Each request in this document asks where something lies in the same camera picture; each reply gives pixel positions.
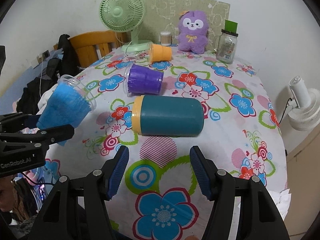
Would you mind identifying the blue clear plastic cup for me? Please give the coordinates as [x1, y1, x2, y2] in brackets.
[36, 74, 97, 147]

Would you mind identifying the purple clear plastic cup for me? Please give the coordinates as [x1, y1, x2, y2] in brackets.
[123, 63, 164, 96]

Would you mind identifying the orange clear plastic cup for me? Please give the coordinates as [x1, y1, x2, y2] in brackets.
[148, 43, 172, 63]

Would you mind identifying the floral tablecloth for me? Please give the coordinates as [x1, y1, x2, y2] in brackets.
[17, 45, 288, 240]

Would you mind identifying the black bag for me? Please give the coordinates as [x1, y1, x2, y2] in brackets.
[16, 34, 80, 114]

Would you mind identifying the teal canister yellow lid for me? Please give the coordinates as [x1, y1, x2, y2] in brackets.
[131, 95, 204, 137]

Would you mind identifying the orange wooden chair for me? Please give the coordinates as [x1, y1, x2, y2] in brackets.
[65, 30, 127, 68]

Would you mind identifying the white small fan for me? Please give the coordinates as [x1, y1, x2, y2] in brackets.
[288, 76, 319, 131]

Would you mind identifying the green desk fan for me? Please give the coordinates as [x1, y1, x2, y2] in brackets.
[99, 0, 151, 53]

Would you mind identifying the purple plush toy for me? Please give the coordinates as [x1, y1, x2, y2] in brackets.
[177, 10, 209, 54]

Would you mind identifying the cotton swab container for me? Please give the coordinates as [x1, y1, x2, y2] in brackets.
[160, 31, 172, 46]

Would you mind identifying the black cable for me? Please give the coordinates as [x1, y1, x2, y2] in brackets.
[277, 97, 296, 128]

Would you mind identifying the glass jar with handle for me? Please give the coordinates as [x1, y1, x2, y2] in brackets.
[213, 29, 238, 64]

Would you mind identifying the beige patterned wall board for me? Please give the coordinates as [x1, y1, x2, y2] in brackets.
[138, 0, 231, 50]

